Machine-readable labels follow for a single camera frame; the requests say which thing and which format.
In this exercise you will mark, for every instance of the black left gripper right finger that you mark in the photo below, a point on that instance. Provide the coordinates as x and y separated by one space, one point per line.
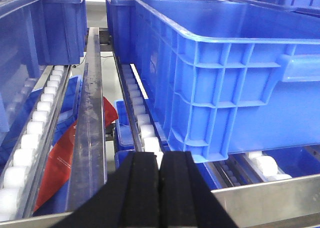
185 199

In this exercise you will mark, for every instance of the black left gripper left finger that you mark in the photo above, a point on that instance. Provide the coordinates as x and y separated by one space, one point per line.
129 199

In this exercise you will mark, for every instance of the large blue plastic bin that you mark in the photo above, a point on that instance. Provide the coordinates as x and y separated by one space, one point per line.
226 77

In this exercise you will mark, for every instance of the red paper bag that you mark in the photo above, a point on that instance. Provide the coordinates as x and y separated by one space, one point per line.
58 167

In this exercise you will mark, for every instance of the white roller track centre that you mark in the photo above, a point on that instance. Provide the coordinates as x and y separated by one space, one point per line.
135 131

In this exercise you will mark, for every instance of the white roller track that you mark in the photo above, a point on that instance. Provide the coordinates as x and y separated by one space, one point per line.
135 131
21 177

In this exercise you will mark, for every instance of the white roller track left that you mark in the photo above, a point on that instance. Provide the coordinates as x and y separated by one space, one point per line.
21 177

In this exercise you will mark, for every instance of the blue bin lower shelf right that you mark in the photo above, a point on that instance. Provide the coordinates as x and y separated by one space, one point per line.
297 161

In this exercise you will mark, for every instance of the blue bin shelf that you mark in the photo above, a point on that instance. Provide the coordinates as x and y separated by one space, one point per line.
68 115
22 43
121 23
297 161

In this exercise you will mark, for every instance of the blue bin lower shelf left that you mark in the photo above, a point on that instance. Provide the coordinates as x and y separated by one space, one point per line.
68 115

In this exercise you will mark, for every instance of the blue bin far left back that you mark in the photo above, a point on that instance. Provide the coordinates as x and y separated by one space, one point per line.
66 30

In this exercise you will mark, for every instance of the blue bin upper shelf centre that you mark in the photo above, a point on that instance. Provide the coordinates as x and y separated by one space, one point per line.
121 23

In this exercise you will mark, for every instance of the blue bin upper shelf left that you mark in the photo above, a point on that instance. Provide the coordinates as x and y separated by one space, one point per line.
22 43

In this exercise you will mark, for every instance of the steel divider rail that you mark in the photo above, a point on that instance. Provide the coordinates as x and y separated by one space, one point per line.
89 166

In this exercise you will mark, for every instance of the stainless steel shelf front rail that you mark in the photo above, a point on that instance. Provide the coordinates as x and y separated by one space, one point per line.
288 203

